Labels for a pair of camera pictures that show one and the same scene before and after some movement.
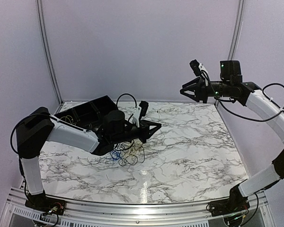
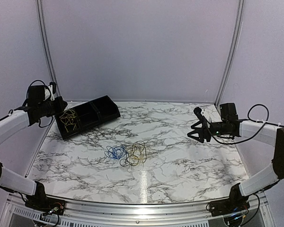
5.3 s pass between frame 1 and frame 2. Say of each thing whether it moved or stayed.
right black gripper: moved
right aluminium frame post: stayed
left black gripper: moved
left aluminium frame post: stayed
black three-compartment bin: stayed
